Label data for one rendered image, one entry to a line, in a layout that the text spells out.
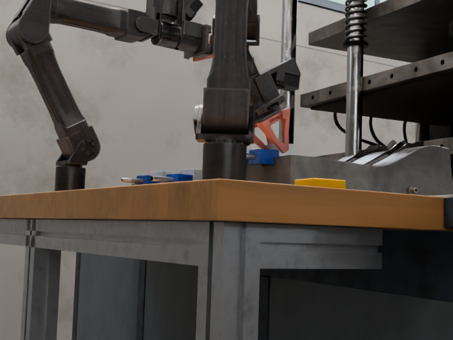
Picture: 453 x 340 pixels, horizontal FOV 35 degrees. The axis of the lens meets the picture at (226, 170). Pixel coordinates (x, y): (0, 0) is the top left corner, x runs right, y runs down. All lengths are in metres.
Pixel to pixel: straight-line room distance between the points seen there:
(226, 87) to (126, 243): 0.29
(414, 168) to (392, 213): 0.65
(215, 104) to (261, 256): 0.36
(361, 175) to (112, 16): 0.65
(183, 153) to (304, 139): 0.88
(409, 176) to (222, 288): 0.81
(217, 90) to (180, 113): 3.03
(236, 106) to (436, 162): 0.58
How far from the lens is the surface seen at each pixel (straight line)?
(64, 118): 1.55
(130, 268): 2.01
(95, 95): 3.85
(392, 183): 1.43
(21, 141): 3.69
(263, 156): 1.34
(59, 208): 1.05
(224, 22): 1.08
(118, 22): 1.64
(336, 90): 2.65
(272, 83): 1.36
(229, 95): 1.04
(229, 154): 1.01
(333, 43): 2.89
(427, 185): 1.49
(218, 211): 0.68
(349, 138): 2.48
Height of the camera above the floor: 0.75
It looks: 5 degrees up
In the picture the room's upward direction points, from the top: 2 degrees clockwise
